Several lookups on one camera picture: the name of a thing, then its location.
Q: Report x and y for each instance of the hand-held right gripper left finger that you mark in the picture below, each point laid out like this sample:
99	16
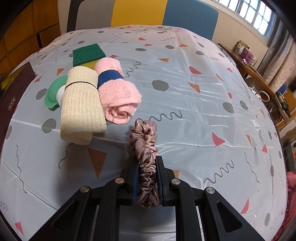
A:
135	187

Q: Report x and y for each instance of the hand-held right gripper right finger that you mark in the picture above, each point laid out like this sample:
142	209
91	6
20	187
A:
160	183

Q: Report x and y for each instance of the pink satin scrunchie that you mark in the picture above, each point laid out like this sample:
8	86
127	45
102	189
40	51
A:
144	162

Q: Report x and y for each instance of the pink towel with blue band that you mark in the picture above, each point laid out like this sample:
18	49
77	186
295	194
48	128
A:
118	97

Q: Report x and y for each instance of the beige bandage roll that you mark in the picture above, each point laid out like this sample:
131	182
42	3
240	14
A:
81	111

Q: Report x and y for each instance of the mint green silicone holder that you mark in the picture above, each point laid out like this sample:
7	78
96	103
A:
54	90

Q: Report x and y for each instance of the green yellow scouring sponge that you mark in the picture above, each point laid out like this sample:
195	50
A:
87	54

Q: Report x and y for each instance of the maroon tin box gold inside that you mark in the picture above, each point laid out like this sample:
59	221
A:
13	97

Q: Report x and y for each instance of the white patterned plastic tablecloth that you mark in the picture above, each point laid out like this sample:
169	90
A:
185	111

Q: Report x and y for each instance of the red cloth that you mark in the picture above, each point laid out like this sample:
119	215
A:
291	197

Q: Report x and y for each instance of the wooden drawer unit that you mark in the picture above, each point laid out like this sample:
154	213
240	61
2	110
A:
285	118

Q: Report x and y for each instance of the wooden side table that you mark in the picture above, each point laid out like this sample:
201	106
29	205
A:
247	69

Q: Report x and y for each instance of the dark green tool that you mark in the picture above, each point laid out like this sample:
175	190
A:
283	103

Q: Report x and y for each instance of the purple boxes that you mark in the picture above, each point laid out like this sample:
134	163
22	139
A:
247	52

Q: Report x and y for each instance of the grey yellow blue bench back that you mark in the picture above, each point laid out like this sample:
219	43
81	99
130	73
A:
138	11

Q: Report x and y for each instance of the patterned beige curtain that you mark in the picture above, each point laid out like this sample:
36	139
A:
279	55

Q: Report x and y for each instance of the white framed window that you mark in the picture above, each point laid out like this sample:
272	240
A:
252	14

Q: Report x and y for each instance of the wooden wardrobe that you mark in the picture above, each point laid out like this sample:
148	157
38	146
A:
23	27

